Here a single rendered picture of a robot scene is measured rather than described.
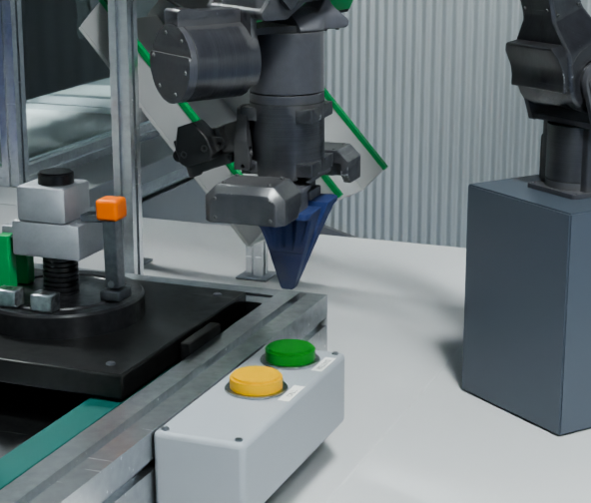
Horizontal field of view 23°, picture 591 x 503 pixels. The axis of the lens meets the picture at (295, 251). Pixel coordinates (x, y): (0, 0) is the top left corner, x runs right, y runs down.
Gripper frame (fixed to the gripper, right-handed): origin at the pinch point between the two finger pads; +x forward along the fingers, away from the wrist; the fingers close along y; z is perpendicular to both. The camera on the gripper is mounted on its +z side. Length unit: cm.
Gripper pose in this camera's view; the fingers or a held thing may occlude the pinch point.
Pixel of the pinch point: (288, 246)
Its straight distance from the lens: 113.4
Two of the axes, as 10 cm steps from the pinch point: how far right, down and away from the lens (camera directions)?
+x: 0.1, 9.7, 2.6
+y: -3.4, 2.5, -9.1
